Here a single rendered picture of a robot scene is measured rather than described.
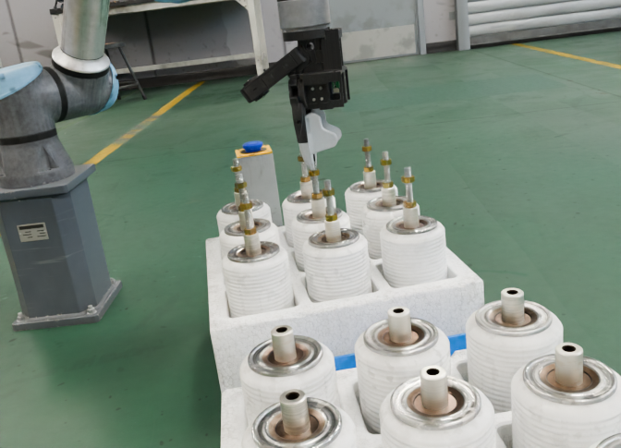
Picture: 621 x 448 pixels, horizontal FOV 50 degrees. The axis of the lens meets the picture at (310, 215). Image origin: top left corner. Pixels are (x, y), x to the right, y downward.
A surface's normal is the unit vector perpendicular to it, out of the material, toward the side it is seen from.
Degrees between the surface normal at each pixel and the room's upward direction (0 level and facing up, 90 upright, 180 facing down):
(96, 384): 0
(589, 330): 0
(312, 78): 90
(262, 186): 90
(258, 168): 90
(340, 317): 90
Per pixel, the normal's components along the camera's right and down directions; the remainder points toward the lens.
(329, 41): -0.18, 0.32
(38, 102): 0.77, 0.11
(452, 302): 0.16, 0.29
